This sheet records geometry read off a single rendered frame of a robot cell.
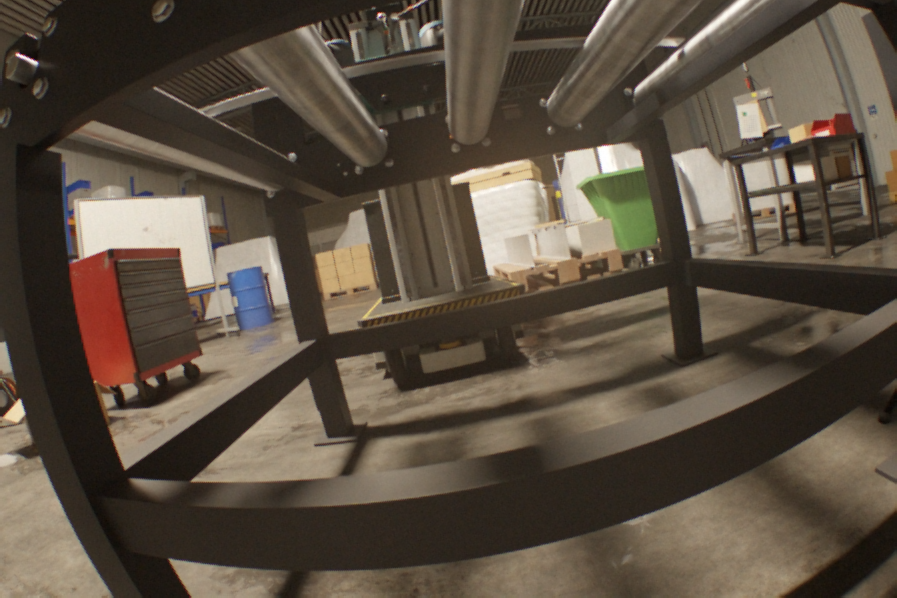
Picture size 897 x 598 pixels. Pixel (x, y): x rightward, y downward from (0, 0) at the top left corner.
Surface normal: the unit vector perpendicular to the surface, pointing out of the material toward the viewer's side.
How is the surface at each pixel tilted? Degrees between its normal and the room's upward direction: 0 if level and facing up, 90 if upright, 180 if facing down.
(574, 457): 0
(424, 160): 90
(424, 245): 90
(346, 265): 90
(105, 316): 90
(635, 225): 101
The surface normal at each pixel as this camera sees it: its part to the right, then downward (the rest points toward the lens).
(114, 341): -0.01, 0.03
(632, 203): -0.11, 0.24
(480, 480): -0.21, -0.98
